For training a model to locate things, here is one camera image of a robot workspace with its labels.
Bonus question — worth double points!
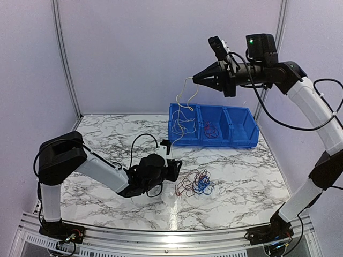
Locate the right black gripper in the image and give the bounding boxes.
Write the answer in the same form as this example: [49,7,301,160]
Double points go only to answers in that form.
[193,56,269,97]

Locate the coloured wire bundle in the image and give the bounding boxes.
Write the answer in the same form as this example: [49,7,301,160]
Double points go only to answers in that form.
[174,168,215,198]

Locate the white wire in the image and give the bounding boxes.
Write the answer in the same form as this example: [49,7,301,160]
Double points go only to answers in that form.
[170,77,200,147]

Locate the red wires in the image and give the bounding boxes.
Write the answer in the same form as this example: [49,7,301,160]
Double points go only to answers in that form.
[204,120,222,140]

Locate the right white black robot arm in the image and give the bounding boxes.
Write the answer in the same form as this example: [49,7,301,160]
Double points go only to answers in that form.
[193,34,342,240]

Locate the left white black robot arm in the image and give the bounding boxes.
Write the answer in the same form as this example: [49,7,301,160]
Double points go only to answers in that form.
[33,131,183,238]

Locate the middle blue storage bin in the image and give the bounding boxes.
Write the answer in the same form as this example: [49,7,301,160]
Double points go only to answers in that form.
[198,105,230,147]

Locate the blue storage bin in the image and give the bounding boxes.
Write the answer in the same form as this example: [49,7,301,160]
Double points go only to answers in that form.
[168,103,200,146]
[226,107,259,148]
[198,105,230,147]

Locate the left blue storage bin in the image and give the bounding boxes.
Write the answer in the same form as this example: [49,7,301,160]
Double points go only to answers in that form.
[168,103,200,146]

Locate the right blue storage bin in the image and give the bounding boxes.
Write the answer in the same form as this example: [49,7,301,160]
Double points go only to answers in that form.
[226,107,259,148]

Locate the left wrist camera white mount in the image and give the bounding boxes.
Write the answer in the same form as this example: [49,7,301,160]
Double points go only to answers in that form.
[155,139,172,163]

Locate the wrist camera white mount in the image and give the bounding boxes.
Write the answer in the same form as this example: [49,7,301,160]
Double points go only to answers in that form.
[155,139,172,163]
[208,36,234,70]

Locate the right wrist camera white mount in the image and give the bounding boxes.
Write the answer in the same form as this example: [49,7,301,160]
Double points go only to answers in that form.
[208,36,234,70]

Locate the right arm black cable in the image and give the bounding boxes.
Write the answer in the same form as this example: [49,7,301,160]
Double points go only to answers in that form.
[227,52,343,131]

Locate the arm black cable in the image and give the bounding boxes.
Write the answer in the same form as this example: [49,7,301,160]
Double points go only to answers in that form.
[227,52,343,131]
[130,133,164,198]

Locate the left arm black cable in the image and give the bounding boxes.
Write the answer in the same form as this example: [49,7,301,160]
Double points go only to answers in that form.
[130,133,164,198]

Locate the right aluminium corner post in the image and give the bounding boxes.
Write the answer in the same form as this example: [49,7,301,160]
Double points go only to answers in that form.
[253,0,289,120]

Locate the aluminium corner post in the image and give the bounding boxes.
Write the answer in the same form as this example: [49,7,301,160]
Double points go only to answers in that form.
[51,0,83,119]
[253,0,289,120]

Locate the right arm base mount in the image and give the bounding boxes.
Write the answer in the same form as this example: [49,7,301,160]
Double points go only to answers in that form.
[244,223,294,245]

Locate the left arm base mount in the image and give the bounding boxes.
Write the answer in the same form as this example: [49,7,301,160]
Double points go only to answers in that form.
[39,221,86,244]

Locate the aluminium front rail frame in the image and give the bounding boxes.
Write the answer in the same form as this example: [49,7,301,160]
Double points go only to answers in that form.
[9,213,323,256]

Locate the left aluminium corner post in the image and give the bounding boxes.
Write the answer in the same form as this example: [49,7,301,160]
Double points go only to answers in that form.
[51,0,83,119]

